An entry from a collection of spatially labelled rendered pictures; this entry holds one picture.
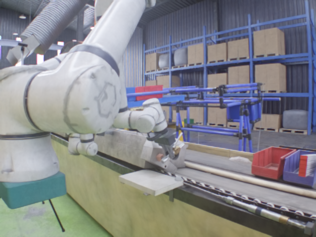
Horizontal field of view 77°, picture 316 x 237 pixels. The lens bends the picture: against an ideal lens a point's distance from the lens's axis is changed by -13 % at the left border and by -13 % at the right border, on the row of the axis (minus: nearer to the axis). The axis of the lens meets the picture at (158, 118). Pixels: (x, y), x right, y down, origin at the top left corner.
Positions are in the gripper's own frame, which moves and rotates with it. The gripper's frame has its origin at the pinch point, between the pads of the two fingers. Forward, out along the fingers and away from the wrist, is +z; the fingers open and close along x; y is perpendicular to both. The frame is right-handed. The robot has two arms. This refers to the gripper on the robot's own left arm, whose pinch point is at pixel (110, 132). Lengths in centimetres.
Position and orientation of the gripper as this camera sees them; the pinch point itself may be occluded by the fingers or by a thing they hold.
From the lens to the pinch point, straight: 173.0
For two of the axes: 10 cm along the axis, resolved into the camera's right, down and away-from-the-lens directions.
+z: 7.5, 1.2, 6.5
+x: -6.5, -0.5, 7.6
